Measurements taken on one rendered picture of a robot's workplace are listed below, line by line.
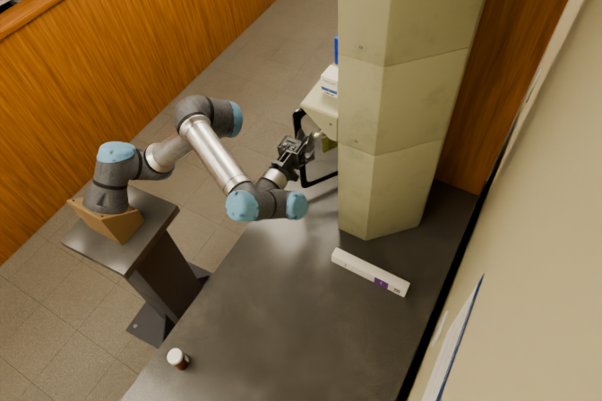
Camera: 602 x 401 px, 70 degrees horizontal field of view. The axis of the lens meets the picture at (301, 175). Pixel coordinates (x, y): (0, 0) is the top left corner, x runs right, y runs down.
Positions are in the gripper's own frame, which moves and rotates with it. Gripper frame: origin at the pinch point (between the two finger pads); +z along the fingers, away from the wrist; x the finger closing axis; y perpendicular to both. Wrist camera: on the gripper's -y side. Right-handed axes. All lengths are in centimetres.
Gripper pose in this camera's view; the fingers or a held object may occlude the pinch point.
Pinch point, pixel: (311, 135)
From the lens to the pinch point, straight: 140.8
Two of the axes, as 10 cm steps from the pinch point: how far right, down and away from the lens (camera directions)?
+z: 5.0, -7.1, 4.9
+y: -0.7, -6.0, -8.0
